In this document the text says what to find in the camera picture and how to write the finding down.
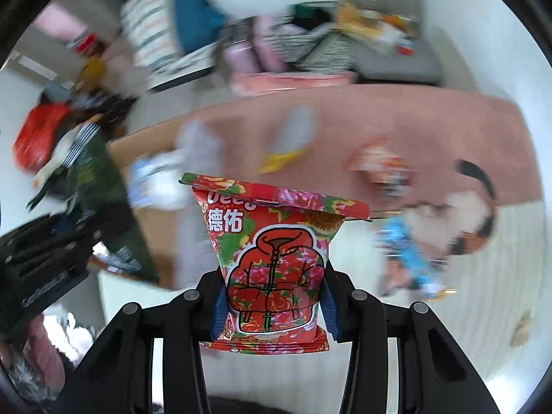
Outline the white and blue packet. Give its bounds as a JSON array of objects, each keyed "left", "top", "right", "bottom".
[{"left": 127, "top": 149, "right": 190, "bottom": 211}]

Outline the zebra striped cloth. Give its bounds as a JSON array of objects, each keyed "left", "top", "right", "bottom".
[{"left": 256, "top": 28, "right": 350, "bottom": 72}]

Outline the striped pillow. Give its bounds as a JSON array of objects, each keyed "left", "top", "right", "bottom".
[{"left": 120, "top": 0, "right": 184, "bottom": 92}]

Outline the pink cloth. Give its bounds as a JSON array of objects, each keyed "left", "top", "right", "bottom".
[{"left": 23, "top": 314, "right": 67, "bottom": 400}]

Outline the dark green floral packet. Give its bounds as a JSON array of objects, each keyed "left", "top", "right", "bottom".
[{"left": 26, "top": 131, "right": 161, "bottom": 286}]

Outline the pink box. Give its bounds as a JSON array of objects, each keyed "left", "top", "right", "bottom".
[{"left": 230, "top": 72, "right": 352, "bottom": 97}]

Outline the grey and yellow plush toy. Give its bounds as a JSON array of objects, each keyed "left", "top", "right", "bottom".
[{"left": 258, "top": 102, "right": 321, "bottom": 175}]

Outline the pile of snack packets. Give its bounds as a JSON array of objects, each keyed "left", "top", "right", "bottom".
[{"left": 334, "top": 2, "right": 421, "bottom": 55}]

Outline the cream striped rug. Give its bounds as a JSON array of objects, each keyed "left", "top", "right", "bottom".
[{"left": 336, "top": 198, "right": 542, "bottom": 380}]

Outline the yellow plush item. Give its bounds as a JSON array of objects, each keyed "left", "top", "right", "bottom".
[{"left": 81, "top": 57, "right": 108, "bottom": 83}]

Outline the blue patterned packet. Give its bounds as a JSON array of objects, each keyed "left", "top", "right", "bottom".
[{"left": 373, "top": 218, "right": 447, "bottom": 300}]

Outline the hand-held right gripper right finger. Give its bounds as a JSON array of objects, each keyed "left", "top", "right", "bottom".
[{"left": 319, "top": 262, "right": 496, "bottom": 414}]

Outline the brown cardboard sheet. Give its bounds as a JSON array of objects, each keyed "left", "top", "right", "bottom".
[{"left": 106, "top": 118, "right": 225, "bottom": 292}]

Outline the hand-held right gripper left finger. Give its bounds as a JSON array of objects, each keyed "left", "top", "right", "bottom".
[{"left": 56, "top": 268, "right": 229, "bottom": 414}]

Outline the blue cushion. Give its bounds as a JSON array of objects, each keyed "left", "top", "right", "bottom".
[{"left": 171, "top": 0, "right": 227, "bottom": 58}]

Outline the white brown black plush toy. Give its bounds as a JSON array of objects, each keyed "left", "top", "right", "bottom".
[{"left": 403, "top": 159, "right": 499, "bottom": 262}]

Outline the pink rug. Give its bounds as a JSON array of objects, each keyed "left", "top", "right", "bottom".
[{"left": 190, "top": 83, "right": 545, "bottom": 268}]

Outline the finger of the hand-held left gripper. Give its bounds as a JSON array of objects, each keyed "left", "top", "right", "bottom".
[{"left": 0, "top": 212, "right": 134, "bottom": 268}]

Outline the red and white snack packet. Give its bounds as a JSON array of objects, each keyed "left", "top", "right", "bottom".
[{"left": 347, "top": 137, "right": 417, "bottom": 193}]

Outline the red bag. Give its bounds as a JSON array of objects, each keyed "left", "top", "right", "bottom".
[{"left": 12, "top": 102, "right": 75, "bottom": 170}]

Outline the red floral tissue packet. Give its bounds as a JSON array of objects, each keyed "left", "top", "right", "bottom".
[{"left": 180, "top": 172, "right": 372, "bottom": 356}]

